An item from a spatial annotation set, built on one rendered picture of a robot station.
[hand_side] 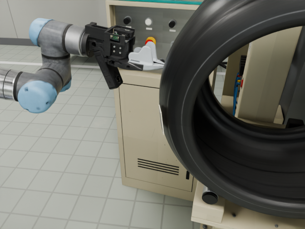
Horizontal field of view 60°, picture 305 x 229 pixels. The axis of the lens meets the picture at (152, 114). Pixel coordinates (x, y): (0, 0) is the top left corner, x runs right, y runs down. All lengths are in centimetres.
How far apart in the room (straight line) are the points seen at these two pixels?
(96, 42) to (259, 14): 39
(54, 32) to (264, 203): 66
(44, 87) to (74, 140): 187
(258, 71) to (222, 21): 49
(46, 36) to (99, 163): 160
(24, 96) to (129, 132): 108
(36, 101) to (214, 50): 41
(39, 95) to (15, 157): 188
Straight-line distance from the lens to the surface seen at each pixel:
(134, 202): 192
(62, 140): 254
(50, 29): 75
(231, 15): 50
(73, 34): 71
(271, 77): 97
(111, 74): 71
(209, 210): 83
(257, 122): 104
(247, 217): 90
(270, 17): 49
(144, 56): 65
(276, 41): 93
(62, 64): 77
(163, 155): 169
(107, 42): 66
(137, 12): 139
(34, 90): 65
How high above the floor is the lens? 150
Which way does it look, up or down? 33 degrees down
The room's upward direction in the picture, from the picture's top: straight up
